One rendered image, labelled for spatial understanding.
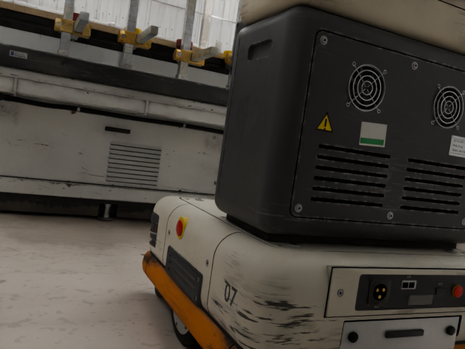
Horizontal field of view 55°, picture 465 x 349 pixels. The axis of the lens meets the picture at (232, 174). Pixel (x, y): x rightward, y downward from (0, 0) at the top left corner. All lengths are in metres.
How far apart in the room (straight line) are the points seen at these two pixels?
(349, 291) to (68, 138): 1.68
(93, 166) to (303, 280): 1.64
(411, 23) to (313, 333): 0.58
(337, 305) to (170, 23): 9.16
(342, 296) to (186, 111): 1.47
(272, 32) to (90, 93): 1.27
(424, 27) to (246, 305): 0.60
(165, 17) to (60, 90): 7.80
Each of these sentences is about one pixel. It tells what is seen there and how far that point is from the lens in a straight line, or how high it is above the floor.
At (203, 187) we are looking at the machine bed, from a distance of 2.38.
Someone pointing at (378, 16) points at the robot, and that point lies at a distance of 0.89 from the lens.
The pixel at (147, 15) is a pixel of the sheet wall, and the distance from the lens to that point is 9.64.
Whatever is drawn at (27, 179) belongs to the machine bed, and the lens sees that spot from 2.19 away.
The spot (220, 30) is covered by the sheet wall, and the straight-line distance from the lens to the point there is 10.09.
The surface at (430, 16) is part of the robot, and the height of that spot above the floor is 0.73.
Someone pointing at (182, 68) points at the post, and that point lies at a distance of 2.07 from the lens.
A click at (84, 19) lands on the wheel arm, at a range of 1.75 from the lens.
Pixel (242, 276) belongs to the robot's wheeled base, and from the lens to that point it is 0.74.
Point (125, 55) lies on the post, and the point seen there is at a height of 0.75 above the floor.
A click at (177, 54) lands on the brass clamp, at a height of 0.80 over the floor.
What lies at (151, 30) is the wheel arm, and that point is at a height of 0.82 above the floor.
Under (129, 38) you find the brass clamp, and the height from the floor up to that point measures 0.82.
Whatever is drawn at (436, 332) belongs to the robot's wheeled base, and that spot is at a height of 0.15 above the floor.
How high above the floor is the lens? 0.44
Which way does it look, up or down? 4 degrees down
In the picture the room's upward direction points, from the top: 8 degrees clockwise
